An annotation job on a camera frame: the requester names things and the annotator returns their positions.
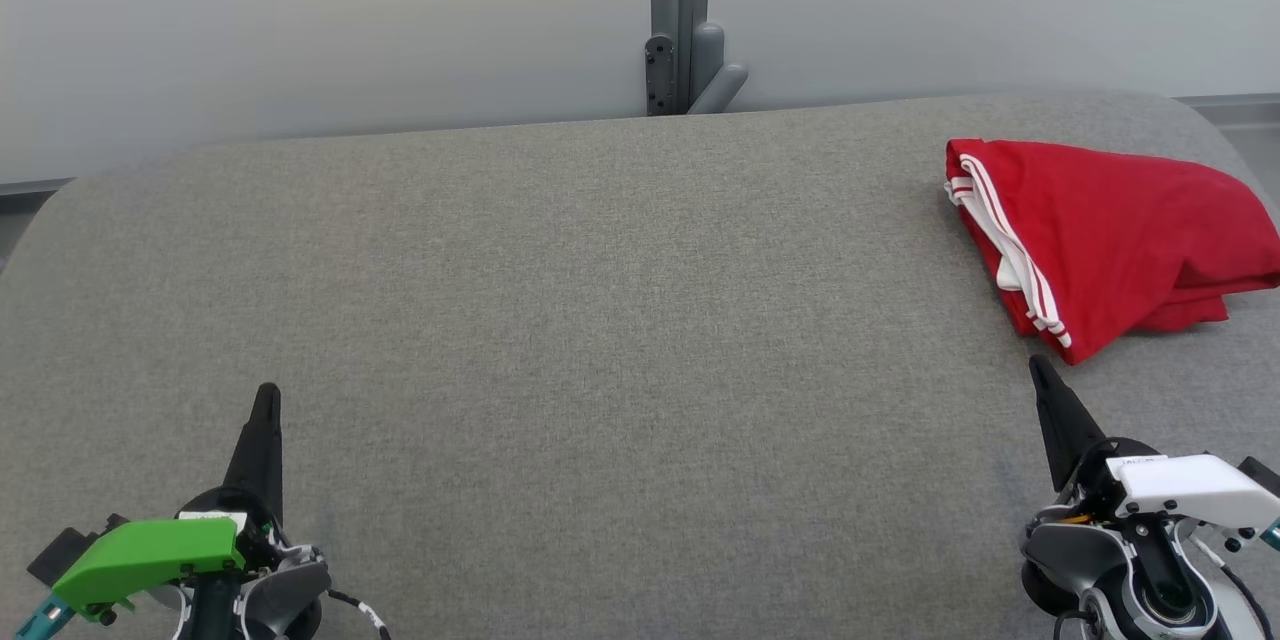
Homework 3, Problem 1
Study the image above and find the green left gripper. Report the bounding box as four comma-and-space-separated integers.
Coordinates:
50, 382, 286, 623

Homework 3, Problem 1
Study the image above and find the grey fabric sofa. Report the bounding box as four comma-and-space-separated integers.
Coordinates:
0, 90, 1280, 640

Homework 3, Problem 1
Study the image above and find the black white left arm cable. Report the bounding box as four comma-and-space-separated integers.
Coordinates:
325, 588, 393, 640

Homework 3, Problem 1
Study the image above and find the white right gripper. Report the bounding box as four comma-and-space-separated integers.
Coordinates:
1028, 354, 1280, 534

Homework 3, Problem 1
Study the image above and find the grey wall base rail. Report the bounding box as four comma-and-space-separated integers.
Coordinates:
0, 177, 79, 216
1175, 93, 1280, 131

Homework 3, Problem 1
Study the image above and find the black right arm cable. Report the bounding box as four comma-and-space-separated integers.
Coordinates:
1190, 535, 1271, 640

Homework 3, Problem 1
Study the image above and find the teal left camera connector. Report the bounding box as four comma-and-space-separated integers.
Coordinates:
15, 592, 76, 640

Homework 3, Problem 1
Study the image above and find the dark grey hinge plate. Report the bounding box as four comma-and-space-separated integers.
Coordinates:
645, 33, 677, 117

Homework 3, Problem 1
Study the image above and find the red jersey with white stripes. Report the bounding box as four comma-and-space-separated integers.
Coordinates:
944, 138, 1280, 366

